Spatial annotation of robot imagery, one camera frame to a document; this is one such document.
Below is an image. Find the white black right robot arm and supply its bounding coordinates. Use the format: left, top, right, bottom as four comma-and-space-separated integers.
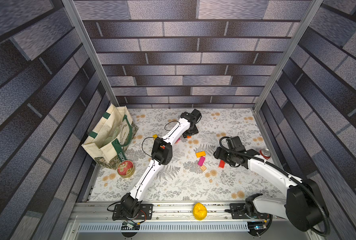
213, 137, 331, 237

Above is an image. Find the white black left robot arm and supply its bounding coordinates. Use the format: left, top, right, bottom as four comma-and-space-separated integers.
120, 109, 201, 218

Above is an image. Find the red wooden block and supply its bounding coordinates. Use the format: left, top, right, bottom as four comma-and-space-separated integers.
218, 160, 225, 169

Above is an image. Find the yellow-orange flat wooden block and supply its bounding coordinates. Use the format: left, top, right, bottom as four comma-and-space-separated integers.
196, 151, 206, 158

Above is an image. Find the red soda can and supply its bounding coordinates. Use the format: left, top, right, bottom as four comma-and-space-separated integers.
259, 148, 271, 160

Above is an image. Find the pink wooden block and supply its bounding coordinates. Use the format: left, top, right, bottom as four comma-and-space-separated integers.
198, 156, 205, 167

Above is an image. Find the round red tin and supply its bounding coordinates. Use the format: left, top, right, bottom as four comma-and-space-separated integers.
117, 160, 135, 178

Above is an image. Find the cream green tote bag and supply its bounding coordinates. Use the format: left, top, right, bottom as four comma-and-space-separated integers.
82, 104, 138, 169

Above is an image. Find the black corrugated cable hose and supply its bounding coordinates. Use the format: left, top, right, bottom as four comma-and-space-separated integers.
219, 136, 331, 238

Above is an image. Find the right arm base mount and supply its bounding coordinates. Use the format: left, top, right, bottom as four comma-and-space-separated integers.
229, 203, 270, 220

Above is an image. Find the slotted metal cable tray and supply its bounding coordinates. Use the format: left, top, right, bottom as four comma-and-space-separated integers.
78, 222, 249, 233

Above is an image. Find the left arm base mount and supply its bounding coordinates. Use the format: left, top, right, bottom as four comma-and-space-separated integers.
112, 204, 154, 221

